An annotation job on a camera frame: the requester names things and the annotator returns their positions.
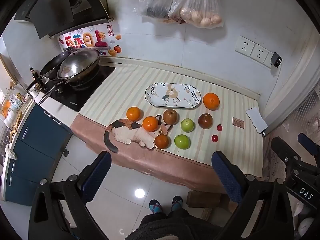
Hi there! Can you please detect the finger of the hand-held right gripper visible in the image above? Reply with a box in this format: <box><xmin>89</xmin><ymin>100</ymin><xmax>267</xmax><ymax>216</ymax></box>
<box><xmin>297</xmin><ymin>133</ymin><xmax>320</xmax><ymax>157</ymax></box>
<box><xmin>271</xmin><ymin>137</ymin><xmax>304</xmax><ymax>174</ymax></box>

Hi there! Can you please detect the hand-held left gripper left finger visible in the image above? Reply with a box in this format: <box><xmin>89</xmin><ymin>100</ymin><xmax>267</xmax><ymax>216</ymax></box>
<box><xmin>29</xmin><ymin>151</ymin><xmax>112</xmax><ymax>240</ymax></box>

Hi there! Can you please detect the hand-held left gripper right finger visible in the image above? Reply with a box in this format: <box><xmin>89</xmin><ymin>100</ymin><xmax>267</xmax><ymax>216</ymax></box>
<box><xmin>211</xmin><ymin>151</ymin><xmax>294</xmax><ymax>240</ymax></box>

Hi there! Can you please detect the green apple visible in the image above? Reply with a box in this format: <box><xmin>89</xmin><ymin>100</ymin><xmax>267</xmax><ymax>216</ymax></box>
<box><xmin>174</xmin><ymin>134</ymin><xmax>191</xmax><ymax>150</ymax></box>
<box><xmin>181</xmin><ymin>118</ymin><xmax>195</xmax><ymax>133</ymax></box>

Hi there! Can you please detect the red-brown apple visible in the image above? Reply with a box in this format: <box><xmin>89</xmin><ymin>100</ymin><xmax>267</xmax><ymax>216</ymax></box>
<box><xmin>198</xmin><ymin>113</ymin><xmax>213</xmax><ymax>130</ymax></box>
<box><xmin>163</xmin><ymin>109</ymin><xmax>178</xmax><ymax>125</ymax></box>

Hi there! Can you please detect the small orange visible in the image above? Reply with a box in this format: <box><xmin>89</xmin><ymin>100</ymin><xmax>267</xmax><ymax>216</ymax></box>
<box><xmin>142</xmin><ymin>116</ymin><xmax>160</xmax><ymax>132</ymax></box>
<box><xmin>126</xmin><ymin>106</ymin><xmax>142</xmax><ymax>121</ymax></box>

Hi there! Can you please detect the dark orange tangerine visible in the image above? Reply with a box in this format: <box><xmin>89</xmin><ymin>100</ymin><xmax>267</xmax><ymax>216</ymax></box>
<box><xmin>154</xmin><ymin>134</ymin><xmax>170</xmax><ymax>149</ymax></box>

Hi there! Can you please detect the large orange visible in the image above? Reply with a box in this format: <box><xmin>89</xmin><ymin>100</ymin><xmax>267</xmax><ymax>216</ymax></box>
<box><xmin>203</xmin><ymin>93</ymin><xmax>220</xmax><ymax>111</ymax></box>

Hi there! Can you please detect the oval floral ceramic plate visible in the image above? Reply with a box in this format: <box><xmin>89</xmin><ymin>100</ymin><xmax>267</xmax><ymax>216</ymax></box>
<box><xmin>145</xmin><ymin>83</ymin><xmax>202</xmax><ymax>109</ymax></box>

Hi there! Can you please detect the white mesh grille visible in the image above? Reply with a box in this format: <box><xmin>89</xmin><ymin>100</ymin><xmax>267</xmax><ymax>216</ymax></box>
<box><xmin>295</xmin><ymin>90</ymin><xmax>320</xmax><ymax>140</ymax></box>

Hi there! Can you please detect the white rounded object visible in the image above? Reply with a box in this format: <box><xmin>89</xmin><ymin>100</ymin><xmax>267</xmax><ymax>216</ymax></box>
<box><xmin>292</xmin><ymin>202</ymin><xmax>318</xmax><ymax>240</ymax></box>

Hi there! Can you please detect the white folded paper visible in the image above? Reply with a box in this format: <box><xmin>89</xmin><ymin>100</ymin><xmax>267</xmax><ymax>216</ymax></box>
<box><xmin>245</xmin><ymin>106</ymin><xmax>268</xmax><ymax>133</ymax></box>

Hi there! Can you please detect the blue slipper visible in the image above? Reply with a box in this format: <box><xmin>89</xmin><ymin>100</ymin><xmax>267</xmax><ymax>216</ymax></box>
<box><xmin>149</xmin><ymin>199</ymin><xmax>163</xmax><ymax>214</ymax></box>
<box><xmin>171</xmin><ymin>196</ymin><xmax>184</xmax><ymax>212</ymax></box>

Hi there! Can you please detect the blue kitchen cabinet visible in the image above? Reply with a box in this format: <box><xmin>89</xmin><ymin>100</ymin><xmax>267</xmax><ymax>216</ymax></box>
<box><xmin>5</xmin><ymin>104</ymin><xmax>73</xmax><ymax>204</ymax></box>

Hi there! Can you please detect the person's dark fleece clothing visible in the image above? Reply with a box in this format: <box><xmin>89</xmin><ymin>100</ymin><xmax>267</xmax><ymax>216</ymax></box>
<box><xmin>124</xmin><ymin>209</ymin><xmax>225</xmax><ymax>240</ymax></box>

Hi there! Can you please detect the black induction cooktop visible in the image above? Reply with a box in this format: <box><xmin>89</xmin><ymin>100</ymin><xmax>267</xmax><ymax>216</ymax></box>
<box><xmin>47</xmin><ymin>65</ymin><xmax>116</xmax><ymax>112</ymax></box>

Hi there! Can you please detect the black charger plug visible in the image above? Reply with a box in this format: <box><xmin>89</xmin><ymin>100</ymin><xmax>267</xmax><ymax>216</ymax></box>
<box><xmin>270</xmin><ymin>52</ymin><xmax>283</xmax><ymax>68</ymax></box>

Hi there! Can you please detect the striped cat-print tablecloth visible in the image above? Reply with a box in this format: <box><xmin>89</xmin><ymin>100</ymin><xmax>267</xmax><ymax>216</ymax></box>
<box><xmin>71</xmin><ymin>64</ymin><xmax>265</xmax><ymax>193</ymax></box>

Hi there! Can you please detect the pile of kitchen utensils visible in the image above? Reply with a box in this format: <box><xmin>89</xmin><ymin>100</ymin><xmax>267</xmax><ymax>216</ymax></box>
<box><xmin>0</xmin><ymin>80</ymin><xmax>33</xmax><ymax>160</ymax></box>

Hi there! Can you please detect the steel wok with glass lid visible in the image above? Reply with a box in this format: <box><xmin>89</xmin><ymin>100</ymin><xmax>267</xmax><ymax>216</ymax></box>
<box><xmin>37</xmin><ymin>48</ymin><xmax>101</xmax><ymax>105</ymax></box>

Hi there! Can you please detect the black frying pan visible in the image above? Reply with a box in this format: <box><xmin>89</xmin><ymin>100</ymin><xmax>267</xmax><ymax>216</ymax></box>
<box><xmin>26</xmin><ymin>51</ymin><xmax>75</xmax><ymax>94</ymax></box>

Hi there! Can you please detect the plastic bag of eggs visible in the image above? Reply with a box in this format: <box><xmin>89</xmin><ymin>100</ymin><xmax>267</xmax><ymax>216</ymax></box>
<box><xmin>168</xmin><ymin>0</ymin><xmax>224</xmax><ymax>28</ymax></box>

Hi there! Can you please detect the black range hood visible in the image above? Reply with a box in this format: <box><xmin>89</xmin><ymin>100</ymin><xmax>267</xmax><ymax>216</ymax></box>
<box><xmin>14</xmin><ymin>0</ymin><xmax>114</xmax><ymax>39</ymax></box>

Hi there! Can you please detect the clear plastic bag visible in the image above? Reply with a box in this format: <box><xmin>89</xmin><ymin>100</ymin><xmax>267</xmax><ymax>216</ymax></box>
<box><xmin>134</xmin><ymin>0</ymin><xmax>180</xmax><ymax>22</ymax></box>

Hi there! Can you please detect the white wall socket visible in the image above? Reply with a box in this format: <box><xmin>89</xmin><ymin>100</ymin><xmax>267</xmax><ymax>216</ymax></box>
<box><xmin>235</xmin><ymin>35</ymin><xmax>256</xmax><ymax>57</ymax></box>
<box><xmin>250</xmin><ymin>43</ymin><xmax>270</xmax><ymax>62</ymax></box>

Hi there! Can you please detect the colourful wall sticker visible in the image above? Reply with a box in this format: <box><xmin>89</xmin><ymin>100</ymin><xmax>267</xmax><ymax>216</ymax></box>
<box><xmin>58</xmin><ymin>25</ymin><xmax>122</xmax><ymax>57</ymax></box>

